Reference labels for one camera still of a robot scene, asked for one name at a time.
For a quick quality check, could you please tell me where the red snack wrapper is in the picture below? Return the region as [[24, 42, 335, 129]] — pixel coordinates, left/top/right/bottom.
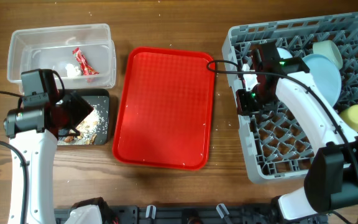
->
[[73, 47, 99, 76]]

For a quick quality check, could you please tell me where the blue bowl with food scraps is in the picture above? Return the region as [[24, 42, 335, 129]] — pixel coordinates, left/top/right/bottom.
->
[[277, 47, 293, 59]]

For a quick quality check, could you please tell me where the light blue plate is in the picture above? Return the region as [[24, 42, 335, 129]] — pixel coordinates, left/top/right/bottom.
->
[[303, 54, 342, 106]]

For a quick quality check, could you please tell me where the mint green bowl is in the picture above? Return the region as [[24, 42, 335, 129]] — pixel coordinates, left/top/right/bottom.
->
[[312, 40, 343, 70]]

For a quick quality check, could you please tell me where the yellow plastic cup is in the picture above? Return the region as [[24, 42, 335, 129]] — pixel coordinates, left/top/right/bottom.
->
[[339, 105, 358, 132]]

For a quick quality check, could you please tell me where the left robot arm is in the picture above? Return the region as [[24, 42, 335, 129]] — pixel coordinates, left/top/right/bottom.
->
[[4, 91, 93, 223]]

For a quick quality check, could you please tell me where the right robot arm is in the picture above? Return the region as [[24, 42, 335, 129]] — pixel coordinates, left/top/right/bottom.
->
[[234, 57, 358, 222]]

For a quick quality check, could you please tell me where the grey dishwasher rack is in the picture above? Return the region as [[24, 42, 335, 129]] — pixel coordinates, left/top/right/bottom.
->
[[222, 12, 358, 184]]

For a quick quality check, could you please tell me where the black plastic bin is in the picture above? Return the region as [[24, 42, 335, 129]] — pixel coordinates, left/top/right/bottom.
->
[[75, 89, 110, 132]]

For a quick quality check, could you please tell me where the white crumpled tissue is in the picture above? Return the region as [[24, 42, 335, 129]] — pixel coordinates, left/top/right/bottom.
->
[[65, 63, 82, 78]]

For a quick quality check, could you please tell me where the clear plastic bin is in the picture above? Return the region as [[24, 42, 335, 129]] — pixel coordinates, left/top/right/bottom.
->
[[7, 24, 116, 93]]

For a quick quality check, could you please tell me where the red serving tray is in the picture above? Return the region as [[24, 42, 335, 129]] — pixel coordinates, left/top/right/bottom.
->
[[112, 46, 216, 171]]

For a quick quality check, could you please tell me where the right black cable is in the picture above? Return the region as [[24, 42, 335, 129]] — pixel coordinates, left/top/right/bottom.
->
[[206, 59, 358, 224]]

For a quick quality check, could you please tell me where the black cable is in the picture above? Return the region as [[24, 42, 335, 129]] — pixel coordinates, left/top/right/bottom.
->
[[206, 59, 358, 224], [0, 91, 30, 224]]

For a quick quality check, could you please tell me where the left black cable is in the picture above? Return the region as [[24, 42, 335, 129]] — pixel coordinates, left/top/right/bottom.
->
[[0, 91, 30, 224]]

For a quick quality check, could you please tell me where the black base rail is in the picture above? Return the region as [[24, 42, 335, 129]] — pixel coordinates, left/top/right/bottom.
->
[[54, 203, 279, 224]]

